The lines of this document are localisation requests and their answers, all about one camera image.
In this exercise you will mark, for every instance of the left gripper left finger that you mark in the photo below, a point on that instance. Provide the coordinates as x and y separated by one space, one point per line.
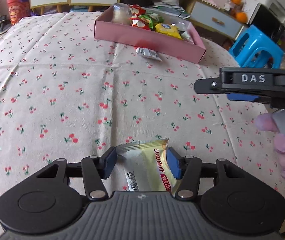
95 169

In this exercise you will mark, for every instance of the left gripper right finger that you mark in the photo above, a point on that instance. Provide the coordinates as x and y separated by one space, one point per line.
187 170

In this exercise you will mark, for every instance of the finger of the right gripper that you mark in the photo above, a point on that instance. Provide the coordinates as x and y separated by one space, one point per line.
242 97

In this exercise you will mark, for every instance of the silver cream snack pack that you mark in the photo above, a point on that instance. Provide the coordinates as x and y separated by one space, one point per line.
146 167

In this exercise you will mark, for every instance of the white jam cookie pack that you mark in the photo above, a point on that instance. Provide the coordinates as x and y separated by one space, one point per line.
183 32

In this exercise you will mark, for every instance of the yellow chip bag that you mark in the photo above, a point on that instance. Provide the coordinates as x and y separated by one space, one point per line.
168 30

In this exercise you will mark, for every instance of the orange white snack pack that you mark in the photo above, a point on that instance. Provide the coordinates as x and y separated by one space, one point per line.
148 53

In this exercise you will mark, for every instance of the green cartoon snack pack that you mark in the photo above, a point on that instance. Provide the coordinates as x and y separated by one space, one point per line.
151 19

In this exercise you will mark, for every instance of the red snack pack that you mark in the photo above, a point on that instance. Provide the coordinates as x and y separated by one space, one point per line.
138 23
136 10

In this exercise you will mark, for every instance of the clear white rice cracker pack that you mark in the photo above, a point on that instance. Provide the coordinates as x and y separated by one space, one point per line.
121 14

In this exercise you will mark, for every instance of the pink gloved hand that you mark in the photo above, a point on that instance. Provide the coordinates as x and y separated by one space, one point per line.
265 122

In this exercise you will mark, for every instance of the blue plastic stool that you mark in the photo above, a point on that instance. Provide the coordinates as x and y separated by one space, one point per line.
253 49

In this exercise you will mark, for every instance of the black microwave oven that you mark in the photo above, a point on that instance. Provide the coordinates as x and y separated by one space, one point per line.
267 23

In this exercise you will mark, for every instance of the lower orange fruit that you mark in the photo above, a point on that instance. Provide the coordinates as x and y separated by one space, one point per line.
241 17

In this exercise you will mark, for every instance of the cherry print tablecloth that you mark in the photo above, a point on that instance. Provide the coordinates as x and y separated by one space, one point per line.
65 94

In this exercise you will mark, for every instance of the pink cardboard box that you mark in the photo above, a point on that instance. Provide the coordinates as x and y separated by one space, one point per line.
105 29

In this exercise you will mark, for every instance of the stack of papers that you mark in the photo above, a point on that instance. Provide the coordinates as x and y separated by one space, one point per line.
171 9

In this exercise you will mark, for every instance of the red round drum bag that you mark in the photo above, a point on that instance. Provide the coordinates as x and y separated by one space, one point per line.
17 10

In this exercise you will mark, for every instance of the wooden TV cabinet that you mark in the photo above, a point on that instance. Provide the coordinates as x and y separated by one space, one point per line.
199 12

